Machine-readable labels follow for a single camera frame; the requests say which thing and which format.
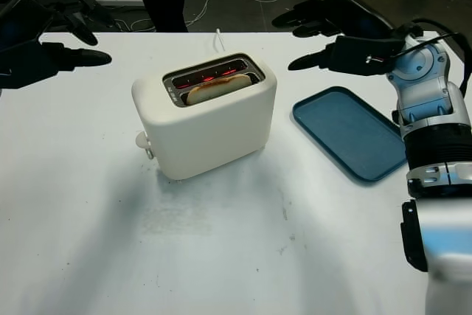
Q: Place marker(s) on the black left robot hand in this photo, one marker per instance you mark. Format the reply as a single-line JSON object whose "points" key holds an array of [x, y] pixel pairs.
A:
{"points": [[22, 23]]}

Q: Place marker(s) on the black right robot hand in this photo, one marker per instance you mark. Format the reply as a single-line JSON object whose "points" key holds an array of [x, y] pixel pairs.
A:
{"points": [[361, 16]]}

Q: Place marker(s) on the browned toast slice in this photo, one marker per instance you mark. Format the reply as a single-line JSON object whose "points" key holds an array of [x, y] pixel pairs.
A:
{"points": [[217, 90]]}

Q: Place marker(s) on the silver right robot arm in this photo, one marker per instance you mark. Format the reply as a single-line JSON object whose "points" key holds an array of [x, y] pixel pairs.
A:
{"points": [[427, 82]]}

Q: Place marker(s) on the white two-slot toaster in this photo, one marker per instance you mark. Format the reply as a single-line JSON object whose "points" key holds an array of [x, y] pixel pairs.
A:
{"points": [[210, 138]]}

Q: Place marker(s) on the blue plastic tray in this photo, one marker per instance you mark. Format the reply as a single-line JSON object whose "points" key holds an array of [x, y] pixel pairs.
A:
{"points": [[350, 134]]}

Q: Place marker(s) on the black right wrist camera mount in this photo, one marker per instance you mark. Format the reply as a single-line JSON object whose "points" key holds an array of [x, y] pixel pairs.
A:
{"points": [[354, 57]]}

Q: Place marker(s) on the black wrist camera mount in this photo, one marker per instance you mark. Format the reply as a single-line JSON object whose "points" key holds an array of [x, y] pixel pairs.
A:
{"points": [[22, 68], [354, 57]]}

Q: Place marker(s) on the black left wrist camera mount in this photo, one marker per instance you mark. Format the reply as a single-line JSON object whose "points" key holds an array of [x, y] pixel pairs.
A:
{"points": [[22, 68]]}

